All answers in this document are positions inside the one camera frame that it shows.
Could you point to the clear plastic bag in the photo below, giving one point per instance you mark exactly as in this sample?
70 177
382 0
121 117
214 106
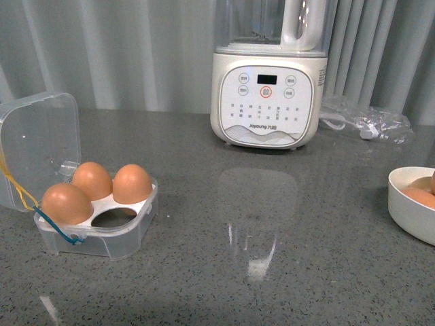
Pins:
345 116

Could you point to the brown egg back left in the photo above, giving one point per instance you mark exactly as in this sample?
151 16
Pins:
94 180

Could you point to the brown egg back right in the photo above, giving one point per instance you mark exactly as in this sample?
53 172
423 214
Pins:
132 184

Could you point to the yellow rubber band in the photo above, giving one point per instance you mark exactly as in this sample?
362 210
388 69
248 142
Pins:
28 201

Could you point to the white round bowl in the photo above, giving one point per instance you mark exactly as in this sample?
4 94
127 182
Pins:
412 216

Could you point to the brown egg front left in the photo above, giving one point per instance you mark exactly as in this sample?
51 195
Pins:
66 203

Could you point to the blue rubber band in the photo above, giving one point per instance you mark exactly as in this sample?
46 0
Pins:
69 239

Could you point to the clear plastic egg box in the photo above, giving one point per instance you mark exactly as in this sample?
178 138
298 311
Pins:
40 138

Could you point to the brown egg in bowl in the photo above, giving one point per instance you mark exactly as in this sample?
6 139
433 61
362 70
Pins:
421 196
424 183

